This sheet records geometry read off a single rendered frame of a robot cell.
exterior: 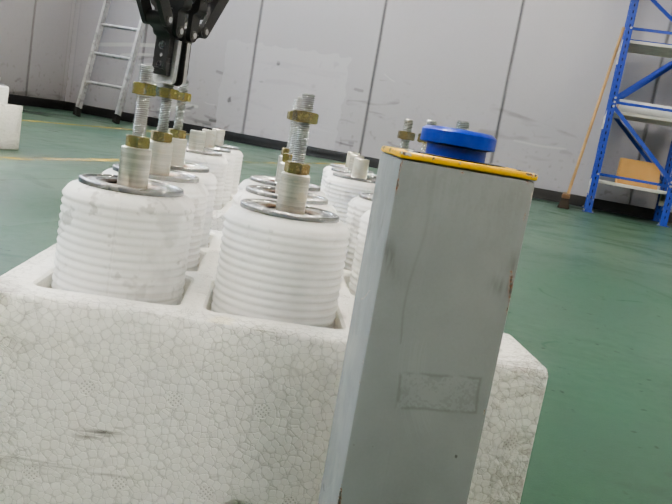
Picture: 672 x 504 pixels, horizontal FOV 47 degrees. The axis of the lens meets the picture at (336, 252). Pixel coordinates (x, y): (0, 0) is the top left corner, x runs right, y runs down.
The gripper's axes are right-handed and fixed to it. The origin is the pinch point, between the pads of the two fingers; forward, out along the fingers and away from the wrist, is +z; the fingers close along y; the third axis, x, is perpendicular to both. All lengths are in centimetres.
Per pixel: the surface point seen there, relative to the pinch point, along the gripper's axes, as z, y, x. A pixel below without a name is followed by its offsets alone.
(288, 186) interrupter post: 8.0, -6.3, -15.9
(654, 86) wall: -75, 640, -29
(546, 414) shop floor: 35, 44, -34
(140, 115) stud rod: 4.7, -11.0, -5.5
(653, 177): -1, 593, -44
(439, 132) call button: 2.5, -19.1, -29.7
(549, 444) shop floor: 35, 33, -36
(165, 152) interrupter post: 7.8, -0.5, -1.0
